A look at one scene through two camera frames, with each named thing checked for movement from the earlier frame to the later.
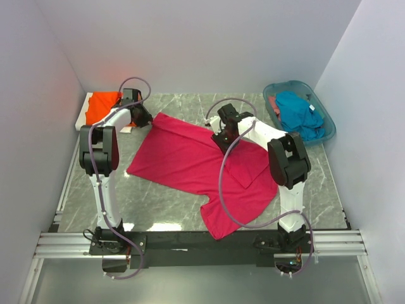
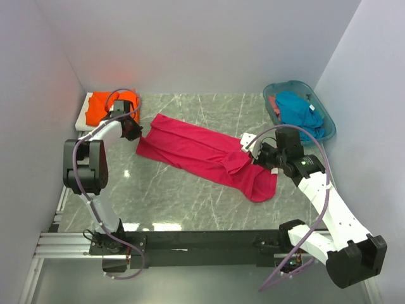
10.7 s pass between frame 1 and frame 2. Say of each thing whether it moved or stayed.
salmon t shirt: stayed
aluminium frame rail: stayed
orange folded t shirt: stayed
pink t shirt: moved
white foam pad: stayed
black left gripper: moved
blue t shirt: stayed
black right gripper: moved
